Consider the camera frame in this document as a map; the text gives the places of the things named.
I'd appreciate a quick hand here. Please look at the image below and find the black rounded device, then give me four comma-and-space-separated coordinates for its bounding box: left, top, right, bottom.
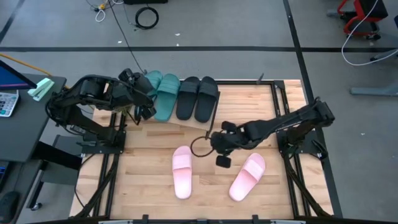
0, 190, 21, 224

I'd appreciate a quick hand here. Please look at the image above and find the teal green slide sandal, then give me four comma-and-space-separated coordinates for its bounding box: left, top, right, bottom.
144, 70, 163, 100
154, 73, 181, 122

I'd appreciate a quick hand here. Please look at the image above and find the yellow cable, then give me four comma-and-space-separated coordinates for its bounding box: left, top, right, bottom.
0, 52, 71, 90

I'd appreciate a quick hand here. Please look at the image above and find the computer monitor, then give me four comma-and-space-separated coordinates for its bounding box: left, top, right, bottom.
0, 58, 38, 91

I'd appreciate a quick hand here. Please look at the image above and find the long white cable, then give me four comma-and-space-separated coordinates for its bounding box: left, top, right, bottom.
341, 0, 398, 67

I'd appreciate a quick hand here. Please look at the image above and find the grey desk foot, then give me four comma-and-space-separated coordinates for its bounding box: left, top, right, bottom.
349, 48, 398, 97

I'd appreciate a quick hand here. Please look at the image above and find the black box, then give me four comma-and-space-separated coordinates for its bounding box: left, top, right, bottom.
123, 0, 169, 5

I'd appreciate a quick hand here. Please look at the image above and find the long black cable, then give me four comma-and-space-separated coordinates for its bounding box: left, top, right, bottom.
107, 0, 147, 75

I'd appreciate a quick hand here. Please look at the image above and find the mint green stapler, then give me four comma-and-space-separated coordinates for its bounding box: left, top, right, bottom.
27, 77, 55, 102

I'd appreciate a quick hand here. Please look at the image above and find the black slide sandal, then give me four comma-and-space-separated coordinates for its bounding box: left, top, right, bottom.
194, 76, 220, 123
175, 76, 201, 121

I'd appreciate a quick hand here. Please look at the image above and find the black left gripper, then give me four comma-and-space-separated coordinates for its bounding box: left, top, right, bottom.
119, 67, 157, 122

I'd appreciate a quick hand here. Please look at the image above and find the grey desk calculator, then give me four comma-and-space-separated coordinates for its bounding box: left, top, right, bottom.
0, 90, 19, 118

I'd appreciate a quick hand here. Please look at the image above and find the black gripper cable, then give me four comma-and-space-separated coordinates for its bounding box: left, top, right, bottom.
190, 136, 216, 158

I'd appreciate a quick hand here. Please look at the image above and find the black metal rig frame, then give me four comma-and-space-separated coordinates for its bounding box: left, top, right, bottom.
74, 79, 343, 224

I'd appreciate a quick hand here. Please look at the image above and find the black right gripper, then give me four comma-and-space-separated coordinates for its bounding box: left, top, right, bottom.
210, 120, 250, 169

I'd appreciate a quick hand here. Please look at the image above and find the coiled black cable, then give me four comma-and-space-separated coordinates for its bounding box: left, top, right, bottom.
134, 6, 160, 31

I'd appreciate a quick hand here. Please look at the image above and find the short white cable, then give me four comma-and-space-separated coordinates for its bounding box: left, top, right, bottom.
94, 2, 107, 23

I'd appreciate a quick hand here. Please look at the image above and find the pink slide sandal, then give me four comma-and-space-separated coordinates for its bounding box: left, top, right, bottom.
172, 145, 193, 200
228, 152, 266, 202

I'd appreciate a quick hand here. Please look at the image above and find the black office desk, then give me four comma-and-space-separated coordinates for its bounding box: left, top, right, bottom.
0, 73, 68, 163

